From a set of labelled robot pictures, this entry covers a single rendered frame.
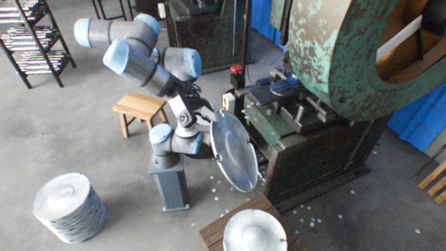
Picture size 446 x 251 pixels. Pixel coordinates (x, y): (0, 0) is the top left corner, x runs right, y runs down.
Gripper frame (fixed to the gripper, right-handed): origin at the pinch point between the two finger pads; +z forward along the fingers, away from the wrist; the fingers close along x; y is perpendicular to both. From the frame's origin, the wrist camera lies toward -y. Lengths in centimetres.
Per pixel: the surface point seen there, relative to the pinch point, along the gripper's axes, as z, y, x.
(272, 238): 64, -12, 28
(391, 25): 23, 13, -55
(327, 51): 3.3, -1.9, -36.8
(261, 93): 39, 47, -2
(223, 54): 82, 206, 41
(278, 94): 45, 45, -8
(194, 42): 45, 197, 50
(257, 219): 60, -3, 32
